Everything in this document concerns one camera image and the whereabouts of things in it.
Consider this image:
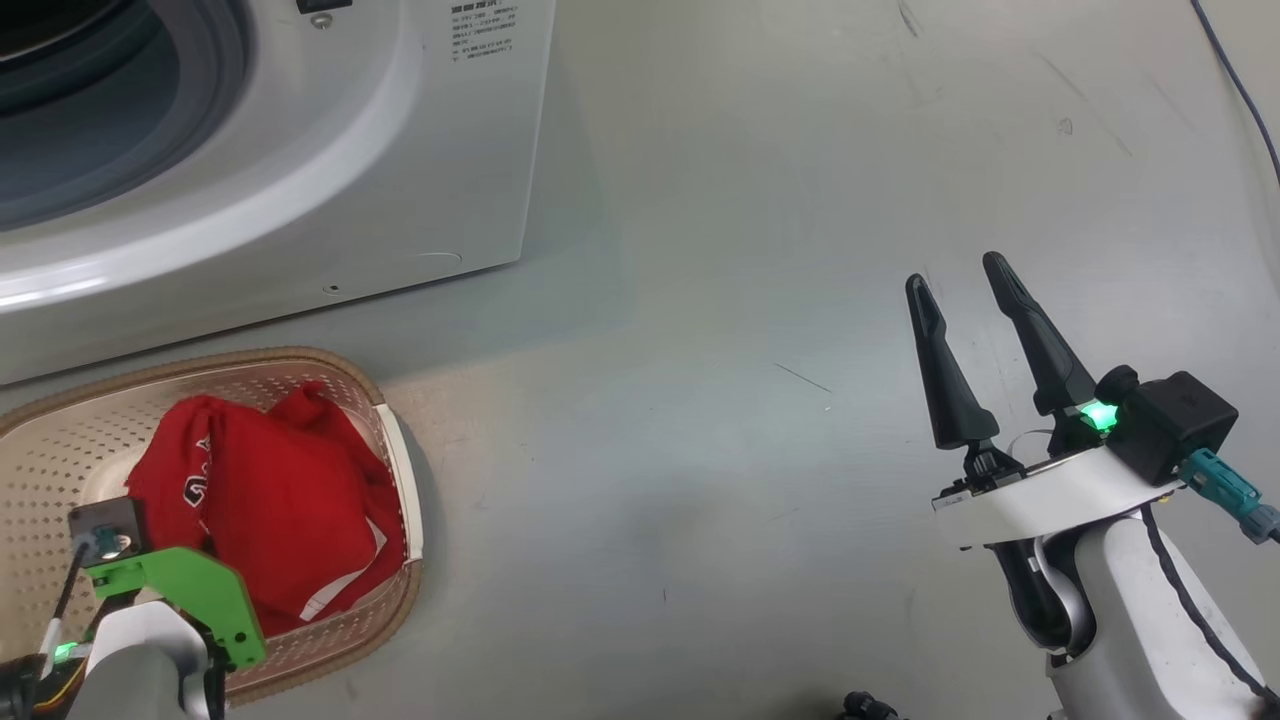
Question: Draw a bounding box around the white front-load washing machine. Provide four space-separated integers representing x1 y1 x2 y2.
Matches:
0 0 558 387

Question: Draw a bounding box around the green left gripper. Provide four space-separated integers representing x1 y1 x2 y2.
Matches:
83 546 267 671

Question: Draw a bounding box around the red garment with white stripes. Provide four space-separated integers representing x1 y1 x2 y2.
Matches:
125 382 409 639

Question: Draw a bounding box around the right camera cable teal plug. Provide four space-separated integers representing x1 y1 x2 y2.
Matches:
1140 448 1280 703

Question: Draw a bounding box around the left camera cable teal plug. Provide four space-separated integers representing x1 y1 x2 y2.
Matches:
40 530 123 661

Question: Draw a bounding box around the small printed text label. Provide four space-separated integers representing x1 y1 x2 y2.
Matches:
450 3 522 63

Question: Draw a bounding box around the cream perforated laundry basket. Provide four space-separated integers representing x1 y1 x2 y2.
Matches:
0 346 426 707

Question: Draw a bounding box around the camera cable teal plug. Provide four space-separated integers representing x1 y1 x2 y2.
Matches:
40 530 123 661
1140 448 1280 703

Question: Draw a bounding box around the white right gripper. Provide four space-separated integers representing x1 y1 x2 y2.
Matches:
905 251 1181 549

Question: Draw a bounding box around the black floor cable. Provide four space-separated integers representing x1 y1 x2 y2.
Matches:
1190 0 1280 187

